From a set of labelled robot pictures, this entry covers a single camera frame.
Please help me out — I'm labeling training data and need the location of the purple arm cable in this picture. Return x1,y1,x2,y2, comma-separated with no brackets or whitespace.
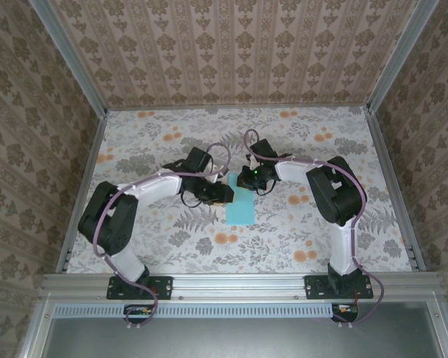
243,128,385,330
92,143,232,331

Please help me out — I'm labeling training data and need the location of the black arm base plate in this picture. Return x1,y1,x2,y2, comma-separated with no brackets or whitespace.
305,274,374,301
106,274,172,301

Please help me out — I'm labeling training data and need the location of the black connector box with wires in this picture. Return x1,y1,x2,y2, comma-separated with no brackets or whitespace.
123,304,156,324
331,302,359,324

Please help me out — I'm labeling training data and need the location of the light blue paper sheet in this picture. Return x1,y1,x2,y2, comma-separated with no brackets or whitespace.
225,172,255,227

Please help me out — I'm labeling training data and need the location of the slotted grey cable duct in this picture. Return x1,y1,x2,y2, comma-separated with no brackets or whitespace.
54,302,359,318

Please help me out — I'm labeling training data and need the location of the floral patterned table cover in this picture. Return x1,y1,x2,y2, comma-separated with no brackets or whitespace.
65,106,415,275

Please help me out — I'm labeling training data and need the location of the aluminium table edge rail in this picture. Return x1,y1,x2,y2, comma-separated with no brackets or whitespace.
364,107,427,272
105,105,373,112
55,111,109,274

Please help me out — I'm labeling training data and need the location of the grey metal panel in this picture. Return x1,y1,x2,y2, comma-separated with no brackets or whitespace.
40,315,445,358

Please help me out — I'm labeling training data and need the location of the wide aluminium mounting rail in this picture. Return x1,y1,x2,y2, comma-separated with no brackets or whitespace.
40,271,444,300

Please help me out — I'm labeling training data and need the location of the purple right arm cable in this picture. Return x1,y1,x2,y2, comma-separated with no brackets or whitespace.
243,128,385,330

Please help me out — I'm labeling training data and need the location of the aluminium lower frame bar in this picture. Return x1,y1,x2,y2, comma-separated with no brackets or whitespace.
427,294,448,358
16,292,57,358

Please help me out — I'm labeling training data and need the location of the aluminium frame post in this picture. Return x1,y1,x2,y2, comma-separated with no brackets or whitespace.
366,0,441,113
32,0,109,117

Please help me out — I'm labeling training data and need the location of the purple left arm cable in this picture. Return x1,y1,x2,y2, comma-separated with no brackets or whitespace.
92,143,232,331

